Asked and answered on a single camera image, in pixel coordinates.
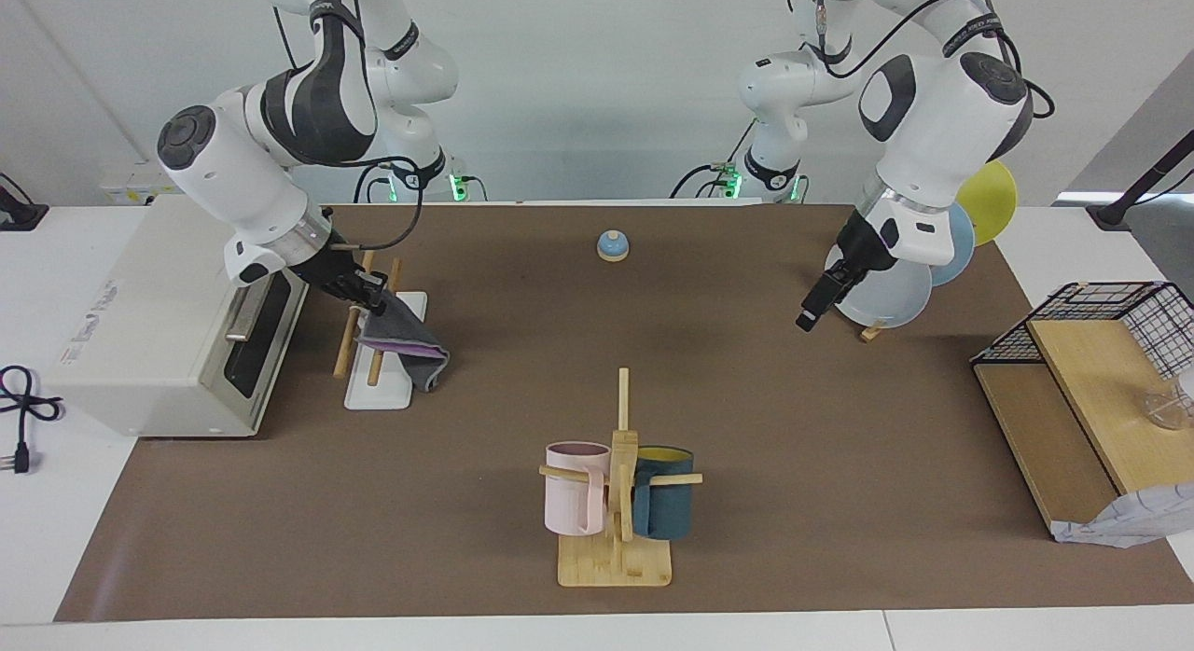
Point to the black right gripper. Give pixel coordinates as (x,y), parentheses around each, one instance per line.
(336,273)

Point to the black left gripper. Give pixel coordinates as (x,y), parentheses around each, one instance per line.
(856,255)

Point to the purple and grey towel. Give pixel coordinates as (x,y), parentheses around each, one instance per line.
(401,339)

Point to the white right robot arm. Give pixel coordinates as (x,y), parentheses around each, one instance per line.
(242,185)

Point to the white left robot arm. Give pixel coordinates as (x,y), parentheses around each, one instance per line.
(933,119)

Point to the wooden plate rack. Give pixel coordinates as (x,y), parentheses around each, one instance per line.
(872,332)

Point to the white towel rack wooden rods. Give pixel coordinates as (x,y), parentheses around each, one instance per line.
(378,394)

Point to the pale grey plate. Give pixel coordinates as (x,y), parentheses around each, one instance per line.
(895,301)

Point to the light blue plate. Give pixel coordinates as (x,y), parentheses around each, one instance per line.
(956,255)

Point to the brown table mat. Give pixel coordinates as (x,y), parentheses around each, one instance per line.
(560,353)

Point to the yellow plate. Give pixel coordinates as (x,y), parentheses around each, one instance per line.
(993,208)

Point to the cream toaster oven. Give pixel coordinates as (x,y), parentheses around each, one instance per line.
(159,306)

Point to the small blue bell wooden knob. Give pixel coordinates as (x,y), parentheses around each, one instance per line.
(612,247)

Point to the dark teal mug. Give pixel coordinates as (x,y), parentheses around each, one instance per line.
(667,511)

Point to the wooden shelf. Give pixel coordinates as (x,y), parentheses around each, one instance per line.
(1091,380)

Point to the pink mug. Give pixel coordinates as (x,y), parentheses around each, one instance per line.
(564,502)

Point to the wooden mug tree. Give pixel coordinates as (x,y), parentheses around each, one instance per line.
(616,567)

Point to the clear glass cup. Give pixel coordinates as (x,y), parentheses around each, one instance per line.
(1166,408)

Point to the white marbled paper sheet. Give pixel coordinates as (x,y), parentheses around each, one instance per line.
(1138,520)

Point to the black clamp mount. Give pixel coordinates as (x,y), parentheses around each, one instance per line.
(19,217)

